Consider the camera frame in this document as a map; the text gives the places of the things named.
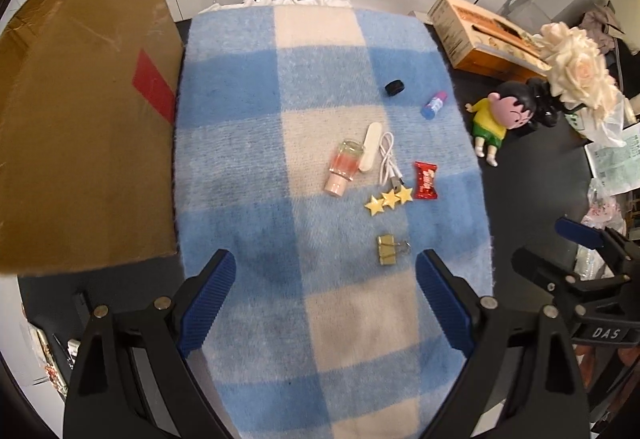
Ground blue pink lip balm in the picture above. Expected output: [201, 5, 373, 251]
[421, 92, 448, 120]

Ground large cardboard box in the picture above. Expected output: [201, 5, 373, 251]
[1, 0, 183, 275]

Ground yellow stars hair clip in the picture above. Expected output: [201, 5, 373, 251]
[364, 186, 413, 216]

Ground white plastic bag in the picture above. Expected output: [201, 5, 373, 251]
[565, 97, 637, 148]

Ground red candy wrapper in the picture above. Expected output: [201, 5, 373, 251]
[414, 162, 438, 201]

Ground small black cap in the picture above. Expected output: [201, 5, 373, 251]
[384, 80, 405, 97]

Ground black vase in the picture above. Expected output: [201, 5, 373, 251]
[526, 77, 560, 130]

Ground white usb cable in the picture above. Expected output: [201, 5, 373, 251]
[375, 130, 407, 194]

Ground cream artificial roses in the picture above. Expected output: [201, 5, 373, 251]
[532, 22, 620, 122]

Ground blue white checkered blanket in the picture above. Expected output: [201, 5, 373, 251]
[175, 6, 492, 438]

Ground orange white cardboard box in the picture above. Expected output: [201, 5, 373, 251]
[428, 0, 550, 82]

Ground gold binder clip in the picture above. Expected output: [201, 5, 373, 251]
[376, 233, 410, 267]

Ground cartoon boy figurine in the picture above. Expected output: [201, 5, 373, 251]
[465, 81, 537, 167]

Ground pink small bottle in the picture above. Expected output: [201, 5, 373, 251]
[324, 139, 364, 196]

